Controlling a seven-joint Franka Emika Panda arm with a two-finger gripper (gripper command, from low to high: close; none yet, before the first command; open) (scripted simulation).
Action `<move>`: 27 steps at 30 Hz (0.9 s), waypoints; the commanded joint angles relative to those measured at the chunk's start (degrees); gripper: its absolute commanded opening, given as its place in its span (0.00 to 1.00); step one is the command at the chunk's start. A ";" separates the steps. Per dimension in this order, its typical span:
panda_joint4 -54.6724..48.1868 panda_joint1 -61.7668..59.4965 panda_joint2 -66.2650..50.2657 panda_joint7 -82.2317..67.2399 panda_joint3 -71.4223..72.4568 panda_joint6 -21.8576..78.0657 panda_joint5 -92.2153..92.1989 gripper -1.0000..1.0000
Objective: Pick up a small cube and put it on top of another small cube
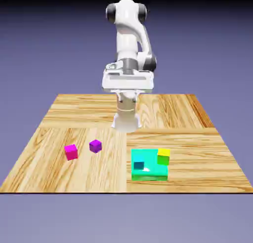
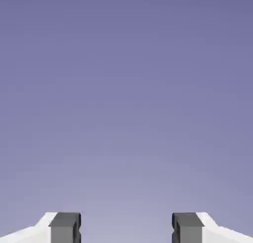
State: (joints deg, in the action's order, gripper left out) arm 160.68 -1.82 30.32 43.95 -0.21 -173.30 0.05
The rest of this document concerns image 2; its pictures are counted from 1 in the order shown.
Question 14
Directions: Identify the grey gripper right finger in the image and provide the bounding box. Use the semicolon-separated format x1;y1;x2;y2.
171;211;253;243

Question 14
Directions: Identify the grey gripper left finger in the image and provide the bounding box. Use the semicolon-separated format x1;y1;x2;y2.
0;211;82;243

